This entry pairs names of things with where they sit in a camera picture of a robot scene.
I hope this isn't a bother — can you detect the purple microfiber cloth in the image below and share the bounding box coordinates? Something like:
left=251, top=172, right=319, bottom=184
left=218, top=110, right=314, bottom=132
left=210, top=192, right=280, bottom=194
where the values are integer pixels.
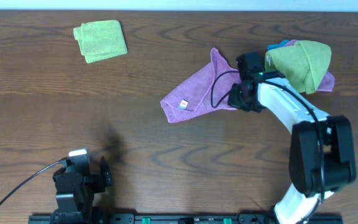
left=160, top=48, right=241, bottom=123

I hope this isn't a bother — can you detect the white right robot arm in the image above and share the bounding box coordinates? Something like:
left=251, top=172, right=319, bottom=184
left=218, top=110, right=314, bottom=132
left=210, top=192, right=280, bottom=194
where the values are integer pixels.
left=227, top=52, right=356, bottom=223

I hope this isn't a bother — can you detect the blue cloth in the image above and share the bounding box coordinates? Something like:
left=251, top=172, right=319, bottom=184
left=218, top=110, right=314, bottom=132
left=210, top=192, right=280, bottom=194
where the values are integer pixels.
left=267, top=40, right=289, bottom=50

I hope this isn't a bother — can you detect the crumpled green cloth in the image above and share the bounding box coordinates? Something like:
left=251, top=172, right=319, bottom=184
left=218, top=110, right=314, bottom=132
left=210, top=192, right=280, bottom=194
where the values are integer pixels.
left=265, top=40, right=335, bottom=94

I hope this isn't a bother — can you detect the purple cloth in pile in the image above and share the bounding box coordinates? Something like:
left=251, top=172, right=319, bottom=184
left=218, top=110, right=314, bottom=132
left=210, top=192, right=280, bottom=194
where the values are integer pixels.
left=284, top=40, right=335, bottom=94

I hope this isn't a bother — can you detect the folded green cloth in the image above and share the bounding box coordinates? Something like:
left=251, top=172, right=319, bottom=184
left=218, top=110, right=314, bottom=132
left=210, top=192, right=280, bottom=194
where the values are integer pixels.
left=73, top=20, right=128, bottom=63

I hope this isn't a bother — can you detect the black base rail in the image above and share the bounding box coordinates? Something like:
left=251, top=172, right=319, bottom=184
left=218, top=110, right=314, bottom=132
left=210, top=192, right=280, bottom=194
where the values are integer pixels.
left=27, top=213, right=344, bottom=224

